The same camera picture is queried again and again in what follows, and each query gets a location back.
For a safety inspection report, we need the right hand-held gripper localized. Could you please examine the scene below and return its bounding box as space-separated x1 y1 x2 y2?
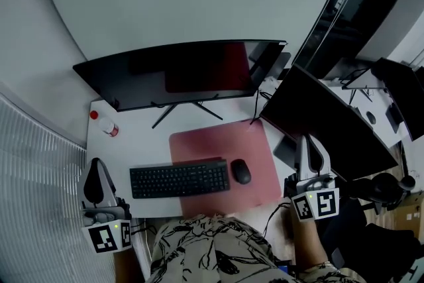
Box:
291 135 341 222

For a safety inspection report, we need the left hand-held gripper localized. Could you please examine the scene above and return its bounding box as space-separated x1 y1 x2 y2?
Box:
79 158 133 255

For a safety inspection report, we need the dark grey mouse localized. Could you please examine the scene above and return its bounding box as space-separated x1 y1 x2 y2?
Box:
230 158 252 185

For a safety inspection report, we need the black keyboard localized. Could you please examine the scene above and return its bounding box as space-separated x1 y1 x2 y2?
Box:
129 158 231 199

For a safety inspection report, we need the person's left forearm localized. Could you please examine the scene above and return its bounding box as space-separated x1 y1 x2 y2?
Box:
113 247 146 283

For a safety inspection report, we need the person's right forearm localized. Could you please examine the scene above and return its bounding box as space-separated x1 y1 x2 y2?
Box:
290 217 329 271

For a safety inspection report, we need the striped frosted glass partition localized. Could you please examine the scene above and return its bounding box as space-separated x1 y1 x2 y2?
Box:
0 91 150 283

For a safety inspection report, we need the black office chair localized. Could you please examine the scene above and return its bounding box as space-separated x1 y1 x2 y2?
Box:
323 198 424 283
350 172 417 211

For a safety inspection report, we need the white bottle with red cap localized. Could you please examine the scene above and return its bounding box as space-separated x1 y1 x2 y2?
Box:
89 110 119 137

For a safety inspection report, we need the pink desk mat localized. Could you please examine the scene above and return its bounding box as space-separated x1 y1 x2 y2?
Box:
168 119 282 218

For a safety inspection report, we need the cardboard box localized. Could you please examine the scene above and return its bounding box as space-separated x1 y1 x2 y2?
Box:
387 192 424 239

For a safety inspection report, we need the black monitor with V stand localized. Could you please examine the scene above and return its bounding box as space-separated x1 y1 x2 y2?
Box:
72 39 288 129
341 58 424 103

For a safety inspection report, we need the person's patterned shirt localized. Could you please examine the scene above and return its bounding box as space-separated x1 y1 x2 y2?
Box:
145 213 362 283

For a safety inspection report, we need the dark-framed glass door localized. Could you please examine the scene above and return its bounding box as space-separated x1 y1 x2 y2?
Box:
291 0 424 80

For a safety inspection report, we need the black monitor cable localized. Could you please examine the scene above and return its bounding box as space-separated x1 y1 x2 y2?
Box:
250 85 266 126

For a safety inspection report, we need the thin wrist bracelet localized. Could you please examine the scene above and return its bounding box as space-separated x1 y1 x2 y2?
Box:
309 260 333 271

